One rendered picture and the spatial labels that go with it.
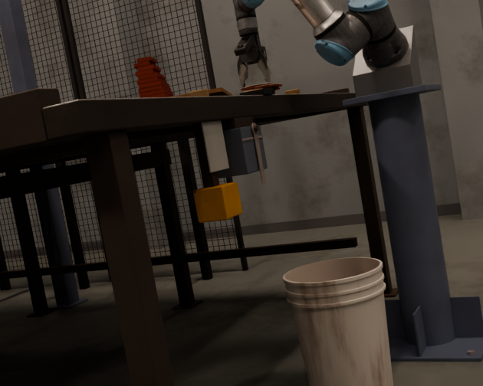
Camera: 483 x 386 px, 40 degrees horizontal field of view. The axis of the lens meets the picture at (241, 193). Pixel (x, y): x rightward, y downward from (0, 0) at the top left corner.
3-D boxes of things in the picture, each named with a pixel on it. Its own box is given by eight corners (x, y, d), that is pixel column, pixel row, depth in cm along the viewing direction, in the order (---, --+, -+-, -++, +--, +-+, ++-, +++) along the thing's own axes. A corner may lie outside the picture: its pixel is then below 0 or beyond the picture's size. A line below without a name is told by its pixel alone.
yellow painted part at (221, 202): (243, 213, 161) (226, 118, 159) (228, 220, 153) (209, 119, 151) (215, 217, 164) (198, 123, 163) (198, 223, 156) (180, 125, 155)
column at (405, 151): (494, 322, 235) (459, 80, 228) (481, 361, 202) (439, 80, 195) (390, 324, 253) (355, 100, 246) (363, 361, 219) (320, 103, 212)
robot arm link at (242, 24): (251, 16, 238) (231, 21, 242) (253, 28, 238) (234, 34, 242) (259, 17, 245) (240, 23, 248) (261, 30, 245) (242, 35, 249)
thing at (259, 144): (274, 180, 178) (263, 114, 177) (254, 187, 166) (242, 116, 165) (238, 185, 183) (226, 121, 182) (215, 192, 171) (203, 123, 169)
